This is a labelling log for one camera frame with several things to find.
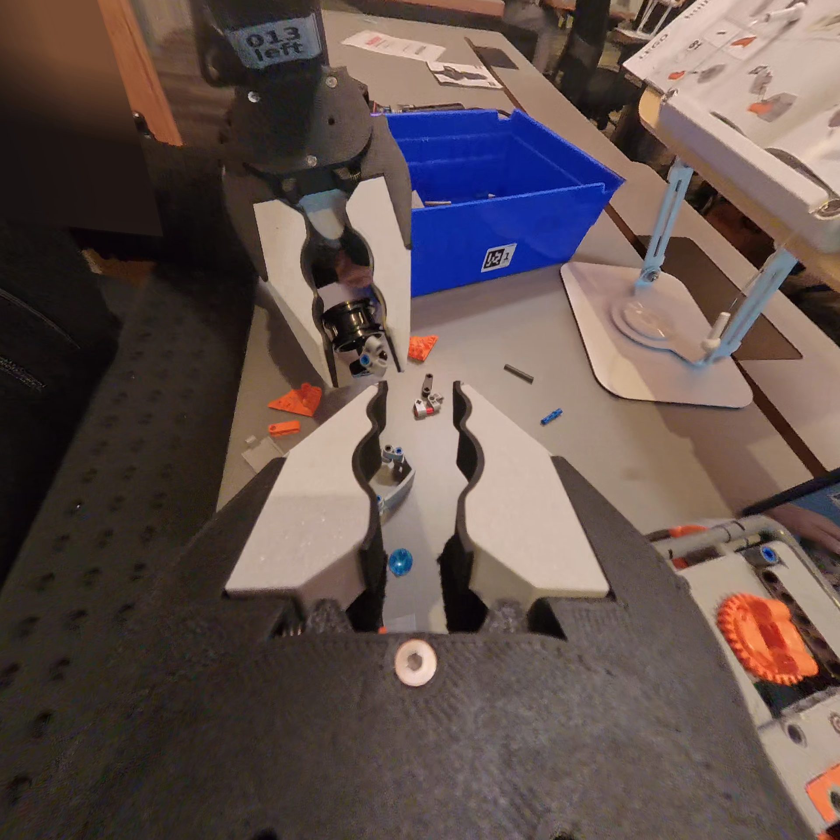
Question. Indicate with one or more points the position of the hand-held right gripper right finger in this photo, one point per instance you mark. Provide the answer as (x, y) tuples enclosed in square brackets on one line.
[(532, 525)]

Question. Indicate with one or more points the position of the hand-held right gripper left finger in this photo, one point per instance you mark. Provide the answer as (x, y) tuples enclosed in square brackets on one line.
[(309, 525)]

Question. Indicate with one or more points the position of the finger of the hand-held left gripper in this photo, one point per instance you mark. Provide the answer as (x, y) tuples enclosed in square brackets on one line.
[(391, 256), (286, 263)]

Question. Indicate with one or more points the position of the light grey toy block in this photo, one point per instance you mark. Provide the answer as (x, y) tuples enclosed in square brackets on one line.
[(391, 482)]

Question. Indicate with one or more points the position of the person's left hand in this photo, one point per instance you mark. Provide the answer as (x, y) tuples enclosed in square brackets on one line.
[(352, 272)]

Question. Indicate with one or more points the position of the small orange toy piece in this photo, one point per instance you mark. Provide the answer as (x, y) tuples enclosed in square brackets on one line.
[(423, 348)]

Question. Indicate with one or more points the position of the blue round toy gear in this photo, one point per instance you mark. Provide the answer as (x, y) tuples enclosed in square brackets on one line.
[(400, 563)]

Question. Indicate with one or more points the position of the small orange toy pin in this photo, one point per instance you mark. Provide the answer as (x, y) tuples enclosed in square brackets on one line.
[(284, 428)]

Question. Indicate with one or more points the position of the small blue toy pin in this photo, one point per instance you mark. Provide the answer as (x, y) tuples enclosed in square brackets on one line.
[(551, 416)]

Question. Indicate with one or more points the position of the white paper sheet red print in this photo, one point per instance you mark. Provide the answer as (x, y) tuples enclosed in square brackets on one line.
[(394, 46)]

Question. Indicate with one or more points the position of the flat orange toy piece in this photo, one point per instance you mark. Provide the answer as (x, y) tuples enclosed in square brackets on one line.
[(299, 400)]

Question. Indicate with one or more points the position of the blue plastic bin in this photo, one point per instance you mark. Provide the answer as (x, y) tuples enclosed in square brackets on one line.
[(525, 223)]

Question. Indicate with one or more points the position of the small grey red toy part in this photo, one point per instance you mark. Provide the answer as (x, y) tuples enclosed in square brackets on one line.
[(427, 394)]

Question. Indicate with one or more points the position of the small black toy pin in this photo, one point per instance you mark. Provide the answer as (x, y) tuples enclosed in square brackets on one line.
[(519, 374)]

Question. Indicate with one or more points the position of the white printed paper sheet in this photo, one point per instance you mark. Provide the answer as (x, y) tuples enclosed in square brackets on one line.
[(466, 75)]

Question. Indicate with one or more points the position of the black perforated mat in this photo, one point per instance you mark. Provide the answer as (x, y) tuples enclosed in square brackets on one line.
[(118, 525)]

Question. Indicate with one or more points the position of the white book stand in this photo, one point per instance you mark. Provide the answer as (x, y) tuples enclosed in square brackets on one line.
[(656, 348)]

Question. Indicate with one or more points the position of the grey orange tracked toy robot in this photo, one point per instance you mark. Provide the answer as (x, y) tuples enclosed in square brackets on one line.
[(748, 630)]

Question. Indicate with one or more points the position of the instruction booklet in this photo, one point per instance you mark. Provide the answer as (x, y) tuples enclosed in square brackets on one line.
[(748, 79)]

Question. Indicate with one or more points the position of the wide wooden post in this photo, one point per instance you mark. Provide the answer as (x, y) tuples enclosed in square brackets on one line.
[(138, 66)]

